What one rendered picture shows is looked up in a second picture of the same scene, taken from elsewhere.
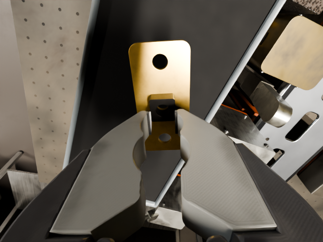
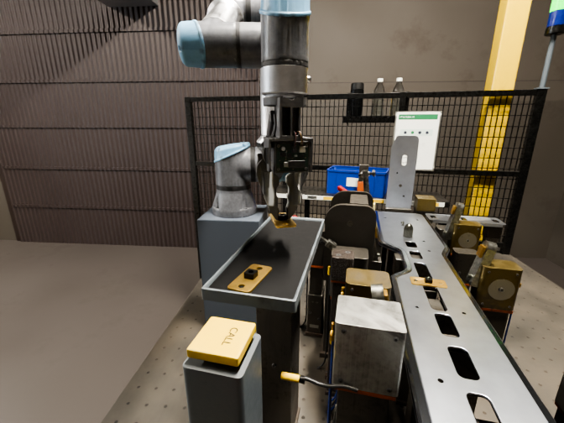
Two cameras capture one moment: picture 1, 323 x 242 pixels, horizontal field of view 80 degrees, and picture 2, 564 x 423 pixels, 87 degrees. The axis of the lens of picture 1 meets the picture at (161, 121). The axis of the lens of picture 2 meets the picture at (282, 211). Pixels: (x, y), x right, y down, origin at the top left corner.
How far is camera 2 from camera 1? 0.61 m
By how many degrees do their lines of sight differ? 105
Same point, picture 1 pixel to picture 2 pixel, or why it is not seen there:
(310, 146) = (508, 383)
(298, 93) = (418, 333)
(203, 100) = (305, 250)
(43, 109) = not seen: outside the picture
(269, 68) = (352, 282)
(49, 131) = not seen: outside the picture
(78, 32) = not seen: outside the picture
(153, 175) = (285, 282)
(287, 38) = (351, 273)
